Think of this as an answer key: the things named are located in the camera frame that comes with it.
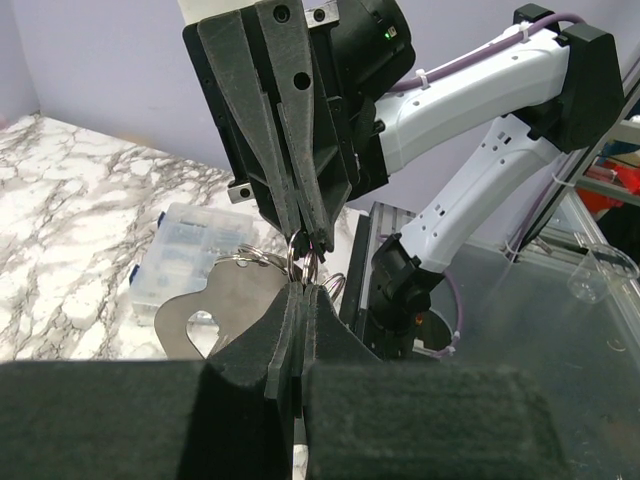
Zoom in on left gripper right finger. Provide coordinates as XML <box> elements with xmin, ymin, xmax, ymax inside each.
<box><xmin>301</xmin><ymin>285</ymin><xmax>380</xmax><ymax>479</ymax></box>

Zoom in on metal keyring chain with plate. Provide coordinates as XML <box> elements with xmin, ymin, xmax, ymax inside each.
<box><xmin>153</xmin><ymin>229</ymin><xmax>346</xmax><ymax>361</ymax></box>

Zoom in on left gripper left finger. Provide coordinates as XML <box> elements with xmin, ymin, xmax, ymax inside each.
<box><xmin>177</xmin><ymin>283</ymin><xmax>300</xmax><ymax>479</ymax></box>

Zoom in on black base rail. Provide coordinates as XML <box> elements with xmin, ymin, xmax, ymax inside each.
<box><xmin>339</xmin><ymin>202</ymin><xmax>416</xmax><ymax>361</ymax></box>

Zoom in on clear plastic parts box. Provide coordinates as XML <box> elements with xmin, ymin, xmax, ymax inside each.
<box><xmin>128</xmin><ymin>203</ymin><xmax>253</xmax><ymax>326</ymax></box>

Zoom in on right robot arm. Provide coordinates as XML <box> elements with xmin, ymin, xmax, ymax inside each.
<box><xmin>179</xmin><ymin>1</ymin><xmax>624</xmax><ymax>359</ymax></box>

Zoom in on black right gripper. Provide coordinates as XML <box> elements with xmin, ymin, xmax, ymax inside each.
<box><xmin>182</xmin><ymin>1</ymin><xmax>415</xmax><ymax>255</ymax></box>

